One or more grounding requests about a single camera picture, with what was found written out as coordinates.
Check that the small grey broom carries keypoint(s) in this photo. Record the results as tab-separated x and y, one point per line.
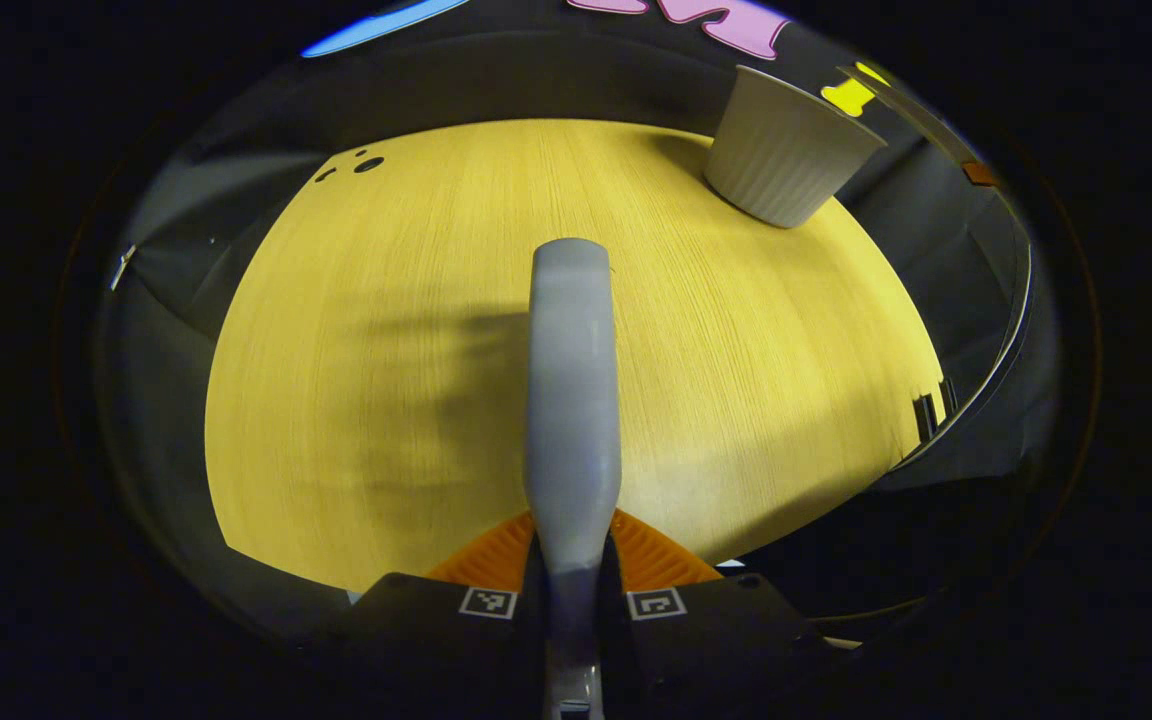
573	400

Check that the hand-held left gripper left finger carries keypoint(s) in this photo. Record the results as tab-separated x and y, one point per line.
416	625

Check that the white metal clip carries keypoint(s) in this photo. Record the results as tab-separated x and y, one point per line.
123	268

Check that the grey ribbed garbage bin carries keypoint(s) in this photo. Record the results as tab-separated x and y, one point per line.
786	150

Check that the black table clamp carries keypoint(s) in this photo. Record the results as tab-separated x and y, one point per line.
948	396
926	418

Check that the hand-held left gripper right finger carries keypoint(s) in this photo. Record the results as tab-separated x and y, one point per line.
716	625

